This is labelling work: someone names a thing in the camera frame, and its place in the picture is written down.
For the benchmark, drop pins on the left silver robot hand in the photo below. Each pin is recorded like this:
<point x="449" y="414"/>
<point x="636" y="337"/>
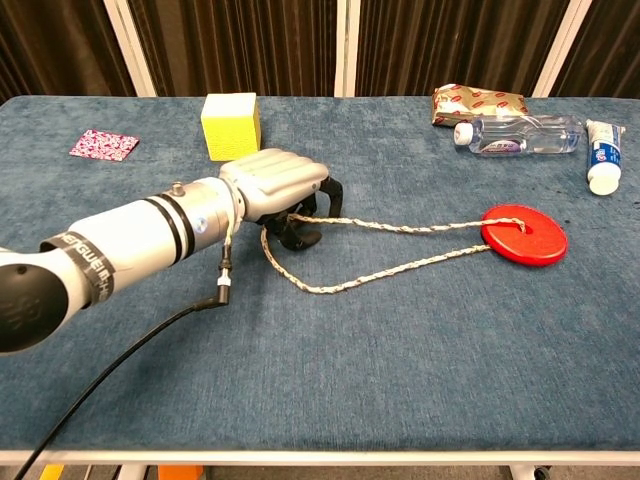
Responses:
<point x="272" y="180"/>

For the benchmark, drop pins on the red disc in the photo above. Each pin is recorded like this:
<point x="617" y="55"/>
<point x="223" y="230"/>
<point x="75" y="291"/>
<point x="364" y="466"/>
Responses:
<point x="542" y="244"/>

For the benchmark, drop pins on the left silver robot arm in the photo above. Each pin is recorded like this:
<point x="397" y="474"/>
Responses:
<point x="125" y="240"/>

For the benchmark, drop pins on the yellow cube block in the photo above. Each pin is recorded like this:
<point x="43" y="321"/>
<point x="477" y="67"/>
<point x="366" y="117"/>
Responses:
<point x="231" y="130"/>

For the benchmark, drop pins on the dark brown curtain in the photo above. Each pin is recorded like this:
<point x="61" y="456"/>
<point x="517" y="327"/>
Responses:
<point x="240" y="45"/>

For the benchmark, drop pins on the pink patterned square cloth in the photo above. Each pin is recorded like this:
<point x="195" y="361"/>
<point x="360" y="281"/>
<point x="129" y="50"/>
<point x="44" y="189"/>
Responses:
<point x="104" y="145"/>

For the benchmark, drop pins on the blue table cloth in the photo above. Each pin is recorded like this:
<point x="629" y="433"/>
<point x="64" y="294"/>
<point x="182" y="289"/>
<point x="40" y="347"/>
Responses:
<point x="320" y="350"/>

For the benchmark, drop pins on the gold red snack package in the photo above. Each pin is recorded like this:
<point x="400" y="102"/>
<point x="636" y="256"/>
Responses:
<point x="475" y="102"/>

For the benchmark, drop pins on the clear plastic water bottle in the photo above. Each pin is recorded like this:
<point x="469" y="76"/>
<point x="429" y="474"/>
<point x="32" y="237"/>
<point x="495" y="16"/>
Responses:
<point x="520" y="137"/>

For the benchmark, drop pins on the orange object under table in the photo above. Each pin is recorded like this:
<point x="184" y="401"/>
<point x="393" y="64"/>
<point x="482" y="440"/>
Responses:
<point x="180" y="472"/>

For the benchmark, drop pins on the white blue toothpaste tube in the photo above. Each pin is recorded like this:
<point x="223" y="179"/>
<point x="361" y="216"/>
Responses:
<point x="605" y="155"/>

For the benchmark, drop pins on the white vertical frame post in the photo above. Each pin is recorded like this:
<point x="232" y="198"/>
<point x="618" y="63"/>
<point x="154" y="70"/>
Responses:
<point x="347" y="47"/>

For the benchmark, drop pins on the white slanted frame post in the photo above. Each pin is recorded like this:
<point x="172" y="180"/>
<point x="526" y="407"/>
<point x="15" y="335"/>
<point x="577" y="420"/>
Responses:
<point x="131" y="47"/>
<point x="560" y="47"/>

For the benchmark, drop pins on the white table frame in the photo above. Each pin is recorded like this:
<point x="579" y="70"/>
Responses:
<point x="350" y="457"/>

